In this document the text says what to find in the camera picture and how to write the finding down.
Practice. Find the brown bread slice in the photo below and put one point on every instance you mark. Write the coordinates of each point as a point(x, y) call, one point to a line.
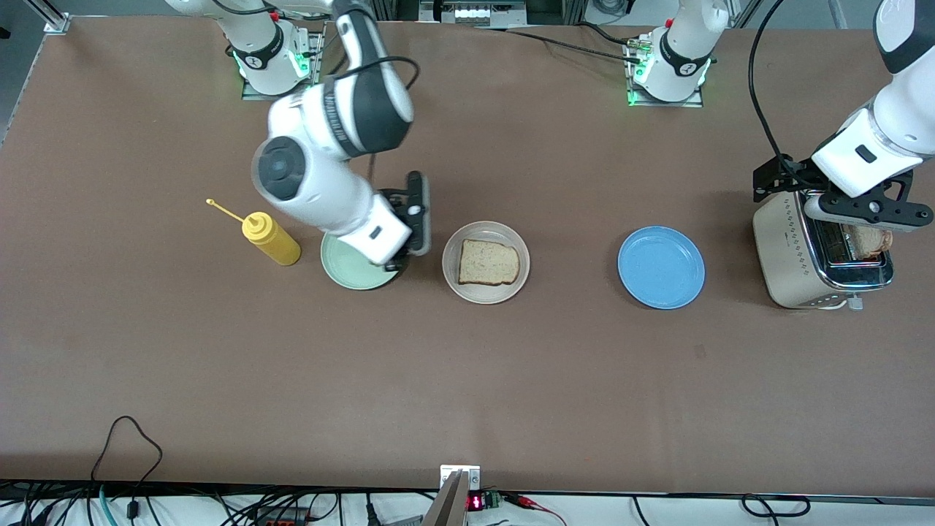
point(489, 263)
point(873, 241)

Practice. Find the yellow mustard squeeze bottle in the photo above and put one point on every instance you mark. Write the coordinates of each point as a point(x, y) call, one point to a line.
point(274, 245)

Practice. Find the beige chrome toaster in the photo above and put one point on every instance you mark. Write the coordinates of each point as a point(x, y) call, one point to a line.
point(789, 256)

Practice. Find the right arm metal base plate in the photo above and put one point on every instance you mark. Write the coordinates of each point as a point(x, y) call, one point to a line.
point(281, 96)

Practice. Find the aluminium frame post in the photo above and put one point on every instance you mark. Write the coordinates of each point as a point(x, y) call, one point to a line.
point(57, 23)

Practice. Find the beige plate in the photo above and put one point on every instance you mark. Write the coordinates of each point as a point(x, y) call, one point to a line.
point(486, 294)

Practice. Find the grey terminal block device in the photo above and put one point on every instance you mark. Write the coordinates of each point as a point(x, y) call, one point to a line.
point(475, 13)

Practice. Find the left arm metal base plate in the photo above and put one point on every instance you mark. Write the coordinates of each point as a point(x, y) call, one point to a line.
point(668, 104)

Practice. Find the red display circuit board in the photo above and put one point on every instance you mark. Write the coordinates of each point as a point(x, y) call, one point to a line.
point(475, 502)

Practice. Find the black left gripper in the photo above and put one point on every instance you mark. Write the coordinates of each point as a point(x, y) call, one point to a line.
point(770, 177)

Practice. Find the blue plate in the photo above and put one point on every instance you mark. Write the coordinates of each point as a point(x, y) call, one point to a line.
point(661, 267)

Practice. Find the aluminium camera mast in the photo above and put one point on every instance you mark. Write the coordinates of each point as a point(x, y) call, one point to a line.
point(453, 504)

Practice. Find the green plate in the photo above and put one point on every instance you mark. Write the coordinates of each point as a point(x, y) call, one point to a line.
point(350, 274)

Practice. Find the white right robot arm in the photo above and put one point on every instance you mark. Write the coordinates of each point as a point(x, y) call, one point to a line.
point(314, 175)

